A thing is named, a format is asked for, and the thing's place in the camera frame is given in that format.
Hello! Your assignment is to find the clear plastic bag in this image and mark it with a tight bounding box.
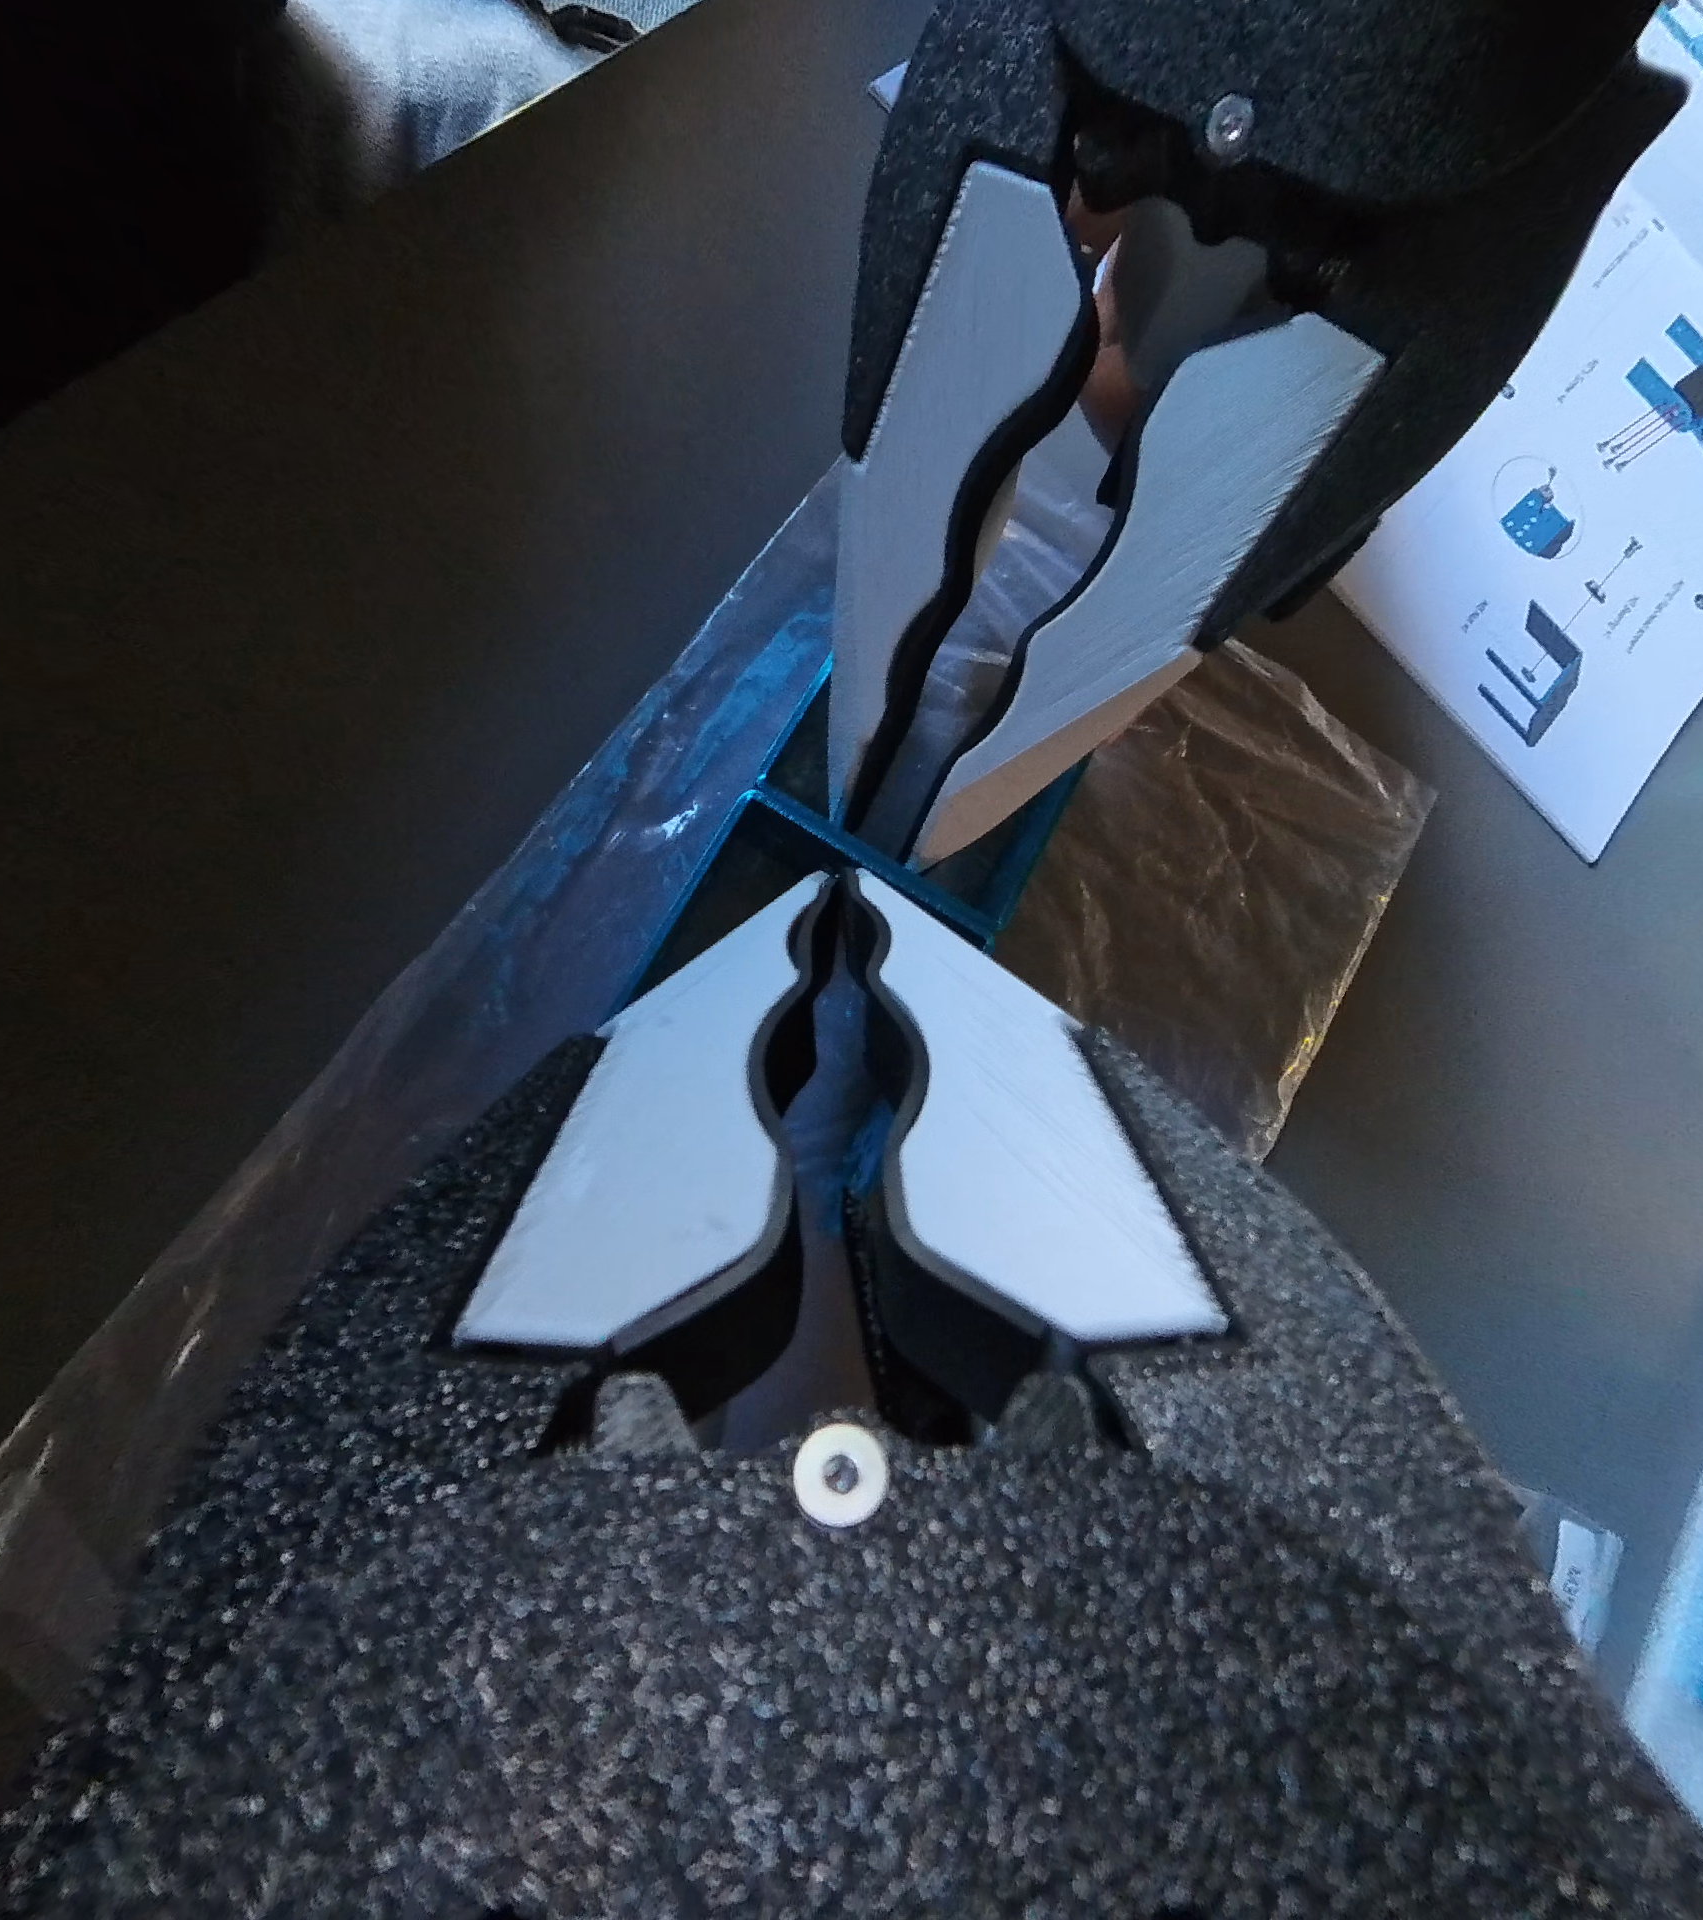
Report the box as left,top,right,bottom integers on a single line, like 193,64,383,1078
0,436,1438,1699

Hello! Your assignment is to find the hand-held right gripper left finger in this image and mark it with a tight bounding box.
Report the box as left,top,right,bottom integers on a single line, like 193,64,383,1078
451,869,841,1355

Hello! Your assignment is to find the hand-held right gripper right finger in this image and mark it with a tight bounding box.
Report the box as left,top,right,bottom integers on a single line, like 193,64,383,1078
847,869,1235,1353

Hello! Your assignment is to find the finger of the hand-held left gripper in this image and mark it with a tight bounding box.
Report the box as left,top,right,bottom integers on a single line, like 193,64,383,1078
915,307,1393,869
833,156,1098,823

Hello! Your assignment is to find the grey desk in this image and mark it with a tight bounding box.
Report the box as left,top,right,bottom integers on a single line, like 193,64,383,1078
0,0,1703,1699

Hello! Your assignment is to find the pile of small hardware packets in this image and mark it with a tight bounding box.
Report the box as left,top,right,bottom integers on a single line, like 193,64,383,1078
1542,1506,1631,1674

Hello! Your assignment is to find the white instruction booklet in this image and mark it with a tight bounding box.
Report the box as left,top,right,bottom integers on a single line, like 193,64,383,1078
869,0,1703,866

